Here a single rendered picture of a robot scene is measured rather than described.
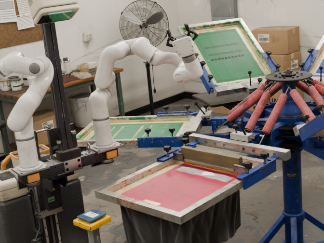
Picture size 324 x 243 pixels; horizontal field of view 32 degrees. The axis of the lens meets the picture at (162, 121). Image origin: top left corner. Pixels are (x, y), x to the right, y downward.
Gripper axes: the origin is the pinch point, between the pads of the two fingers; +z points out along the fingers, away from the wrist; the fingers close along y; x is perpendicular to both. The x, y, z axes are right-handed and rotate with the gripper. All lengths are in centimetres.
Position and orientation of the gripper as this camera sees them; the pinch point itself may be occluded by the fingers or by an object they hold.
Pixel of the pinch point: (177, 27)
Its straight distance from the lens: 281.2
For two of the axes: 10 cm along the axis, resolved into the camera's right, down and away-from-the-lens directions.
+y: -9.2, 2.6, 3.0
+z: -3.8, -8.0, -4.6
